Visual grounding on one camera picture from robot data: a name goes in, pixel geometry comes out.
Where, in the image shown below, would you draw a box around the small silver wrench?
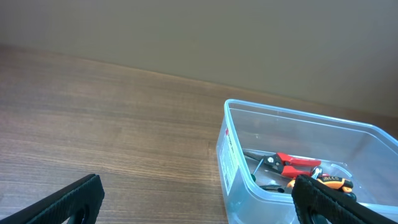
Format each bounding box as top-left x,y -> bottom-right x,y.
311,166 -> 323,179

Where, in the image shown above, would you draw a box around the orange black pliers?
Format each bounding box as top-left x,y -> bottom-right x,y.
261,176 -> 357,201

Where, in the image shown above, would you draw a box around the clear plastic container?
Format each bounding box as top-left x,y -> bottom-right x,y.
216,99 -> 397,223

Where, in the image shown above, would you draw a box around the green handled screwdriver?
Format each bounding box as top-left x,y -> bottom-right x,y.
251,158 -> 264,182

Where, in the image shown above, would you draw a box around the red handled cutting pliers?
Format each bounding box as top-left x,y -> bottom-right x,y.
243,151 -> 322,179

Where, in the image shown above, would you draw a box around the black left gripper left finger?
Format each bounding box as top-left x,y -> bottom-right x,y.
1,174 -> 104,224

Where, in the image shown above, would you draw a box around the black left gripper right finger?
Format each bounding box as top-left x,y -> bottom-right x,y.
292,175 -> 396,224

